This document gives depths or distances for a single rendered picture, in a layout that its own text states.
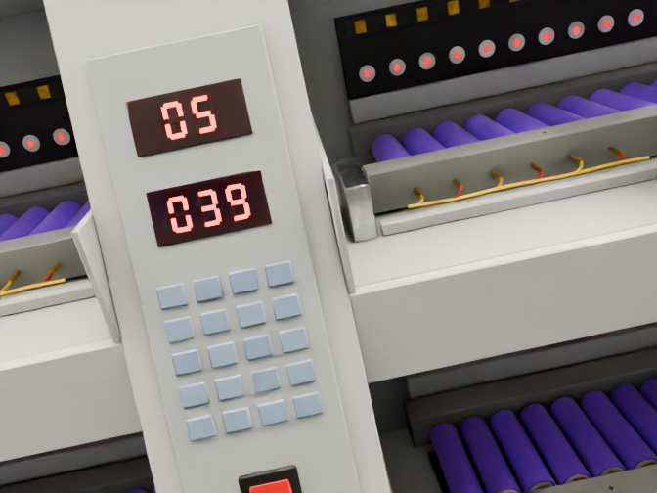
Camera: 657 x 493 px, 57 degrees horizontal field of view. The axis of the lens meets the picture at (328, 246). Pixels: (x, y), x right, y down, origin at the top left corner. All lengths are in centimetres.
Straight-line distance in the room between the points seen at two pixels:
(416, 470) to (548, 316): 18
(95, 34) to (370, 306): 15
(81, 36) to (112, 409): 15
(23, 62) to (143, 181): 27
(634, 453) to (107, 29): 35
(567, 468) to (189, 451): 22
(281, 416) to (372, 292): 6
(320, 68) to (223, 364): 27
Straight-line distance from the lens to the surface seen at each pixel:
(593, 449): 41
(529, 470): 39
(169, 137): 25
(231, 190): 24
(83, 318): 29
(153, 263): 25
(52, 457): 48
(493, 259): 26
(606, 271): 28
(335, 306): 24
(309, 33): 46
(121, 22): 27
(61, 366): 27
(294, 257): 24
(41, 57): 50
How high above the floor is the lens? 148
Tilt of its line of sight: 3 degrees down
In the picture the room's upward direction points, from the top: 12 degrees counter-clockwise
